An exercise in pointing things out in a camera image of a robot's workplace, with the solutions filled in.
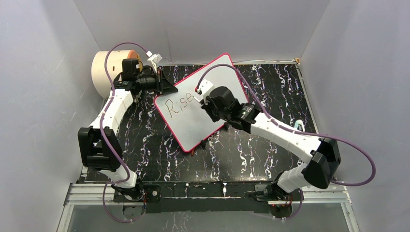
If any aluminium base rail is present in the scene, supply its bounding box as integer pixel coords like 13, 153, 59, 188
58, 181, 359, 232

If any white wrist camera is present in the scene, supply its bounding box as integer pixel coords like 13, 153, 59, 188
195, 79, 215, 97
146, 50, 162, 73

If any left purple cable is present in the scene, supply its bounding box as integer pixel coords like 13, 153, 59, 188
99, 42, 151, 223

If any cream cylindrical drawer box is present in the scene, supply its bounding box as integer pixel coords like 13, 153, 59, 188
91, 50, 140, 99

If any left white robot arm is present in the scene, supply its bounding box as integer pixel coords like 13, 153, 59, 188
78, 58, 178, 201

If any black whiteboard stand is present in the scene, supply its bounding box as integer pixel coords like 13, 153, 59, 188
199, 140, 207, 149

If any purple cable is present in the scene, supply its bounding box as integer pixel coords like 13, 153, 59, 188
99, 42, 151, 223
196, 63, 377, 220

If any pink framed whiteboard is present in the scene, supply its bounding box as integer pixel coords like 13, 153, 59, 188
153, 53, 250, 153

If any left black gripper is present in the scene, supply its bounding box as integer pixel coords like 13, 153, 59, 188
136, 69, 179, 96

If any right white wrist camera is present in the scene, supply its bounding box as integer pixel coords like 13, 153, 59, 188
195, 79, 215, 97

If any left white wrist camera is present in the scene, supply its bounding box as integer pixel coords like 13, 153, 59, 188
146, 50, 162, 73

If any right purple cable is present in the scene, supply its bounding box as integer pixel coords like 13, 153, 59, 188
196, 63, 377, 220

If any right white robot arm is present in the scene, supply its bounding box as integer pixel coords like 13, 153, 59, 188
196, 84, 341, 201

